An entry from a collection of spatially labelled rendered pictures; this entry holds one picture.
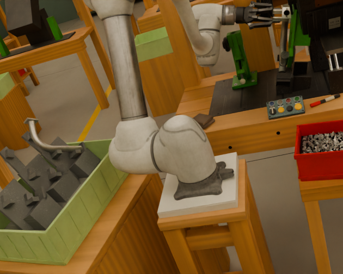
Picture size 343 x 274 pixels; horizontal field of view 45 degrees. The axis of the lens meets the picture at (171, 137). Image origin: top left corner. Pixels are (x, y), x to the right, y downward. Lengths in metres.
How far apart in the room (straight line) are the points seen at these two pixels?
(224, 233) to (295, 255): 0.95
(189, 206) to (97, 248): 0.40
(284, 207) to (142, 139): 1.44
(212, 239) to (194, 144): 0.37
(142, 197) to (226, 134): 0.47
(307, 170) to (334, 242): 0.97
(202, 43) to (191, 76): 0.56
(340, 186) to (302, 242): 0.98
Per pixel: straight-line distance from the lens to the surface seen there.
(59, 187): 1.87
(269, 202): 2.77
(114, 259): 1.70
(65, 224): 1.62
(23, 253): 1.73
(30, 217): 1.77
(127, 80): 1.50
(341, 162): 1.53
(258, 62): 2.33
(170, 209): 1.49
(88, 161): 2.00
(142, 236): 1.87
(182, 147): 1.38
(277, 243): 2.50
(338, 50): 1.75
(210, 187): 1.48
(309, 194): 1.56
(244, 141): 1.85
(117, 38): 1.52
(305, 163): 1.53
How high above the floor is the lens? 1.77
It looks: 27 degrees down
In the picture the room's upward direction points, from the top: 20 degrees counter-clockwise
